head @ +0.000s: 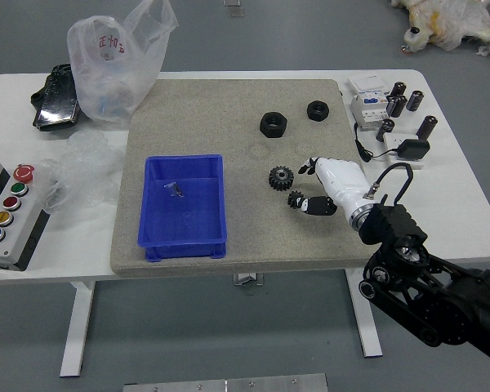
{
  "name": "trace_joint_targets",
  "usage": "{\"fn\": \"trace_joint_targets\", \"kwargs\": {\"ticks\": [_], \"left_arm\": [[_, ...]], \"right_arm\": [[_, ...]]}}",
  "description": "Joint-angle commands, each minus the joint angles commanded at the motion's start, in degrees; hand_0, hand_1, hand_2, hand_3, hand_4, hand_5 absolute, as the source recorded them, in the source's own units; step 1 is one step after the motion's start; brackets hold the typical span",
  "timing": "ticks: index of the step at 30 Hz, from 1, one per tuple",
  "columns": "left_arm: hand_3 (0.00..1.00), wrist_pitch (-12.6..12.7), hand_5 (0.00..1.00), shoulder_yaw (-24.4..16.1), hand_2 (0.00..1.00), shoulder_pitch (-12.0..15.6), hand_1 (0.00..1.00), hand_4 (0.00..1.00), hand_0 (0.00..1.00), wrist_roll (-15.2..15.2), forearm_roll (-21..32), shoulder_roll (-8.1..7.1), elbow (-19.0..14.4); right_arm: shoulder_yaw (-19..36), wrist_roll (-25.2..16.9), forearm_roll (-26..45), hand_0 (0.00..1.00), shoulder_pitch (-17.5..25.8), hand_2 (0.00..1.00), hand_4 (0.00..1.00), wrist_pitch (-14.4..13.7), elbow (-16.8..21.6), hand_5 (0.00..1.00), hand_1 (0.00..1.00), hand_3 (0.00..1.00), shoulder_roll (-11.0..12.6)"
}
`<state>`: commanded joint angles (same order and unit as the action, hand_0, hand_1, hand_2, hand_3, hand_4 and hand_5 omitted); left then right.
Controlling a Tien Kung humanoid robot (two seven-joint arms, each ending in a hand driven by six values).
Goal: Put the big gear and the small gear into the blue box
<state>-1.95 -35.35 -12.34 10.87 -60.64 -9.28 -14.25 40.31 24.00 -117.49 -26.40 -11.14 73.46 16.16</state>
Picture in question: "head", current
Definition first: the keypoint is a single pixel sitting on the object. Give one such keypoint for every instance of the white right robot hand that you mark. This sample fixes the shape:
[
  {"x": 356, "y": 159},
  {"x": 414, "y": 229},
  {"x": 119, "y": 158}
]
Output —
[{"x": 343, "y": 177}]

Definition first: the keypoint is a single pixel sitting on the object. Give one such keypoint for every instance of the small black gear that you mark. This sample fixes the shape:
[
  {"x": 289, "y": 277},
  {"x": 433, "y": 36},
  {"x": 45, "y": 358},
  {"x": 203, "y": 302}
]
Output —
[{"x": 296, "y": 199}]

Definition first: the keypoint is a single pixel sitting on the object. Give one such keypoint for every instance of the big black gear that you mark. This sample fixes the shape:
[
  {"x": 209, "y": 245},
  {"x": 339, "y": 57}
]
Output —
[{"x": 281, "y": 178}]

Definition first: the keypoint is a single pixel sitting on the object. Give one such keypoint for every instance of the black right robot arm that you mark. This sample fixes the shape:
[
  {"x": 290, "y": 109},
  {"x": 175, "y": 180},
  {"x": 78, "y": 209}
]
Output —
[{"x": 453, "y": 298}]

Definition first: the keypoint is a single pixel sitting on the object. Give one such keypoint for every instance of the small black nut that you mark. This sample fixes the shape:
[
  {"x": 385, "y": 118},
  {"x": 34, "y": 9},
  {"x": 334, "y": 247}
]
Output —
[{"x": 318, "y": 110}]

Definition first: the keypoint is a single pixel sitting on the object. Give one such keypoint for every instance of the big black nut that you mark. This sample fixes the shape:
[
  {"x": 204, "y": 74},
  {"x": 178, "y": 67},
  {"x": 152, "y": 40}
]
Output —
[{"x": 273, "y": 124}]

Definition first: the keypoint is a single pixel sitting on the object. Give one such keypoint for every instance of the blue plastic box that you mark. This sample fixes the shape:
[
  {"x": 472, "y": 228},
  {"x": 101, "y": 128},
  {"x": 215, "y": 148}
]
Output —
[{"x": 179, "y": 220}]

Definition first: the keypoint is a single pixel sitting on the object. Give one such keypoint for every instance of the grey button control box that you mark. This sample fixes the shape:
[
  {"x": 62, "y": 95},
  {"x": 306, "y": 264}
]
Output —
[{"x": 8, "y": 249}]

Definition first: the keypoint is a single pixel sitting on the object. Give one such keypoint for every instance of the white socket plate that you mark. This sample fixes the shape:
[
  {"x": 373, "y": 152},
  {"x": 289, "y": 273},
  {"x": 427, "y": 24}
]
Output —
[{"x": 394, "y": 141}]

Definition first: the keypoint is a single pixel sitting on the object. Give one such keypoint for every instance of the black cylindrical capacitor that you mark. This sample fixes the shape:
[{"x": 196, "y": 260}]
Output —
[
  {"x": 397, "y": 106},
  {"x": 385, "y": 130},
  {"x": 399, "y": 90},
  {"x": 426, "y": 126},
  {"x": 415, "y": 100}
]

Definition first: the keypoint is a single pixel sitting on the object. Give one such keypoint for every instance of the black power adapter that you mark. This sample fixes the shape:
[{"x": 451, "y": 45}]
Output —
[{"x": 413, "y": 149}]

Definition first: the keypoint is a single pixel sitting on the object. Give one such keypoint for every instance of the white circuit breaker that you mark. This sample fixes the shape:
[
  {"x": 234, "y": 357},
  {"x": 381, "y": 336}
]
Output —
[{"x": 367, "y": 102}]

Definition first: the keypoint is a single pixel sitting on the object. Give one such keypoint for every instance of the grey-brown table mat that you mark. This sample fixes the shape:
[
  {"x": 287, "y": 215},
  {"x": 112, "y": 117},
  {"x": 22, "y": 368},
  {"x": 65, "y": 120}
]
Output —
[{"x": 228, "y": 114}]

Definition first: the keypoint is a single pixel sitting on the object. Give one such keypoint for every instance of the small clear bag with screw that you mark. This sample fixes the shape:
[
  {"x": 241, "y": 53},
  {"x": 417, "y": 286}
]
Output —
[{"x": 175, "y": 190}]

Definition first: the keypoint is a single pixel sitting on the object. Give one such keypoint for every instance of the plastic wrapped plush toy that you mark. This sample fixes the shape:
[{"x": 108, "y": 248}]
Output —
[{"x": 449, "y": 22}]

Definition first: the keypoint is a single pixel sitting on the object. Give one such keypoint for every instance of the small grey metal floor plate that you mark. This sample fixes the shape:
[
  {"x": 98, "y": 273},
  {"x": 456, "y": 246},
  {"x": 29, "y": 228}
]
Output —
[{"x": 233, "y": 7}]

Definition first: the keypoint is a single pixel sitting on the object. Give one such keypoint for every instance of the large grey metal floor plate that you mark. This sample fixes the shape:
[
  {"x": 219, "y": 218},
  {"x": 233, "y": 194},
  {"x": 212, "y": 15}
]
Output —
[{"x": 224, "y": 384}]

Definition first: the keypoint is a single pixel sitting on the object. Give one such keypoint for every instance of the white plastic bag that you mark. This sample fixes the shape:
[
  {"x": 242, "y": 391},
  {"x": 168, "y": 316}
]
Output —
[{"x": 114, "y": 77}]

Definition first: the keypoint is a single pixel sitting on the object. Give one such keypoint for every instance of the clear plastic wrap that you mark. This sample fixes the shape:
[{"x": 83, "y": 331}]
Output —
[{"x": 85, "y": 171}]

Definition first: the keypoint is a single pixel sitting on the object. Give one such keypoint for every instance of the red emergency stop button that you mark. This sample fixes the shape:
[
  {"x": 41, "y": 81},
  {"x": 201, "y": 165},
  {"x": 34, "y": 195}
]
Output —
[{"x": 23, "y": 172}]

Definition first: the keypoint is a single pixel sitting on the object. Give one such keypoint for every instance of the green push button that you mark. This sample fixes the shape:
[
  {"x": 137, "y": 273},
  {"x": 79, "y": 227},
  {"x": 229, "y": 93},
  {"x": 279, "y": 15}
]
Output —
[{"x": 19, "y": 188}]

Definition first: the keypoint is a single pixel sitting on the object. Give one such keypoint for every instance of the red push button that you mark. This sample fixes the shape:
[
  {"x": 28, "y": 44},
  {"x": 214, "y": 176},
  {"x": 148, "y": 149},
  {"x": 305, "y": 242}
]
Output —
[{"x": 11, "y": 203}]

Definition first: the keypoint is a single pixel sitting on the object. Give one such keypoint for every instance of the yellow push button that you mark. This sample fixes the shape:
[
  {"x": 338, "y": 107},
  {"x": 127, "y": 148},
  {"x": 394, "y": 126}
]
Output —
[{"x": 3, "y": 217}]

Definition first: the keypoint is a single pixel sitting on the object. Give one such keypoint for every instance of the metal bracket under table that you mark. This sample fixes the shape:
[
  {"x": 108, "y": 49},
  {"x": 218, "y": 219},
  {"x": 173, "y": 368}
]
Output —
[{"x": 248, "y": 279}]

